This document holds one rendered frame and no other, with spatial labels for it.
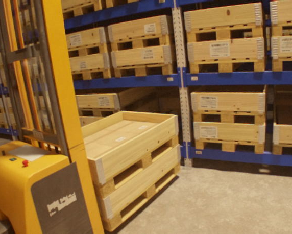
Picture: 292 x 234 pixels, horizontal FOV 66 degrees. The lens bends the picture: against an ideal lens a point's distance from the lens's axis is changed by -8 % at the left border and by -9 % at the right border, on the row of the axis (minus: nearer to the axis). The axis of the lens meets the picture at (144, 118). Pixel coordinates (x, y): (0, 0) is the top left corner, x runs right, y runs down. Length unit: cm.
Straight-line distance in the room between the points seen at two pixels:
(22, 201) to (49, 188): 18
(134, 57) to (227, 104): 125
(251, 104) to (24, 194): 223
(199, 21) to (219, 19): 22
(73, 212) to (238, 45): 215
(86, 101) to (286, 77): 263
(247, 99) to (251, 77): 23
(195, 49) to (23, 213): 223
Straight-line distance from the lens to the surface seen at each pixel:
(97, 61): 341
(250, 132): 281
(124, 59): 316
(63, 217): 177
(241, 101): 272
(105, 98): 344
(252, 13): 267
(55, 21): 167
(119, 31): 319
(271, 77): 268
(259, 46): 264
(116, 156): 198
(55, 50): 163
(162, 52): 290
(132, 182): 220
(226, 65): 270
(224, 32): 269
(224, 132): 285
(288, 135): 282
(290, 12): 266
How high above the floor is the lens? 150
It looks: 16 degrees down
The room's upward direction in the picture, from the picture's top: 7 degrees counter-clockwise
